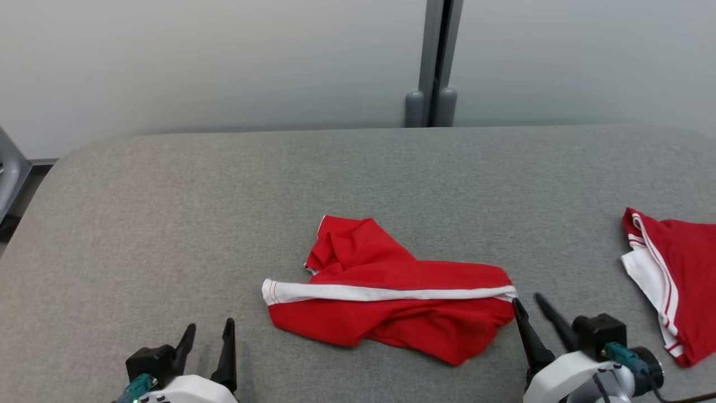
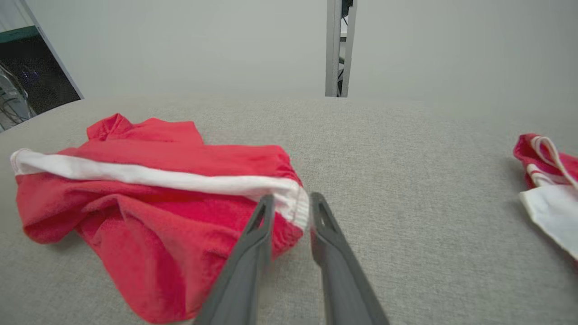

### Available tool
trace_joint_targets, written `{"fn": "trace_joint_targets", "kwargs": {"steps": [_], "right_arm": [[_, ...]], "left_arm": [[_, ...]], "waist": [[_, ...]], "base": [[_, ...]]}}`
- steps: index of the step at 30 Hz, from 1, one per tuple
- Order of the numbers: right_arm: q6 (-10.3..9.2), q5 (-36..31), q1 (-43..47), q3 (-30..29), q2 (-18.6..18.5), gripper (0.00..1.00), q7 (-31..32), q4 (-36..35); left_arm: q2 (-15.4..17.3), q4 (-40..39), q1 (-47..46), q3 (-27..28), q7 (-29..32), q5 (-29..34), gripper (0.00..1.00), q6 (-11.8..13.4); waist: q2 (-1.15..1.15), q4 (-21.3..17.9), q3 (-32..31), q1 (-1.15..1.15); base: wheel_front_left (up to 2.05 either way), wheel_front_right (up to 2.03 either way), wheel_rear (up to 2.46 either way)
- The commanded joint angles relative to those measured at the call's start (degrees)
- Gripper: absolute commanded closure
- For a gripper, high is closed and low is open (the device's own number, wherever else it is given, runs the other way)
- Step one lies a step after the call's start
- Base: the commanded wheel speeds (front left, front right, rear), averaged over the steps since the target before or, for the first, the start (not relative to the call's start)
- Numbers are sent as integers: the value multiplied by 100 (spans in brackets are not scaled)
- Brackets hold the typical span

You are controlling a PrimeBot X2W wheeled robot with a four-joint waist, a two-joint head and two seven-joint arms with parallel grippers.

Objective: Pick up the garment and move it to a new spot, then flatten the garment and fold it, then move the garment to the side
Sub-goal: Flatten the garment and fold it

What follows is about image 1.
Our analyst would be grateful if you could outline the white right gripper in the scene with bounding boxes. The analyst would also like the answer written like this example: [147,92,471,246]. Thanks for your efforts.
[512,293,636,403]

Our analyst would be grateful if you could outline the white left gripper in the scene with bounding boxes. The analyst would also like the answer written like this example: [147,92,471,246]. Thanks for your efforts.
[137,318,238,403]

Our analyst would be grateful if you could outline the red basketball jersey white sleeves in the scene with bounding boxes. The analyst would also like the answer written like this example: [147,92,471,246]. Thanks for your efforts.
[621,207,716,368]

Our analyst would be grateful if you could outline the red shorts white stripe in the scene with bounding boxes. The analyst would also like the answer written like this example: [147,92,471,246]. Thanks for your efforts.
[262,214,518,367]

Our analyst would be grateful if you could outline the right teal plug black cable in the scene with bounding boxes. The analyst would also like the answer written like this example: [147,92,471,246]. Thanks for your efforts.
[603,343,716,403]

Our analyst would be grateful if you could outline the teal plug black cable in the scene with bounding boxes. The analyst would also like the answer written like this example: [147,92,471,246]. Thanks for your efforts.
[603,343,716,403]
[115,373,158,403]

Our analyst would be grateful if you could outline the left teal plug black cable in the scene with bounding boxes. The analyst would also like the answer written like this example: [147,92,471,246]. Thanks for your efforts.
[115,373,158,403]

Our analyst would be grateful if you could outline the grey cylinder post foot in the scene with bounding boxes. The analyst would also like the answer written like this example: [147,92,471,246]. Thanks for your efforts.
[404,91,426,128]
[436,87,458,128]

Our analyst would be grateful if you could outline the grey metal frame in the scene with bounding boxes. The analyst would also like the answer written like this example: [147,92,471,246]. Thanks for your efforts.
[0,126,32,241]

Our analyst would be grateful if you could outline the grey partition post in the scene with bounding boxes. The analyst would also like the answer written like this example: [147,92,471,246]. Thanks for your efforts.
[418,0,465,128]

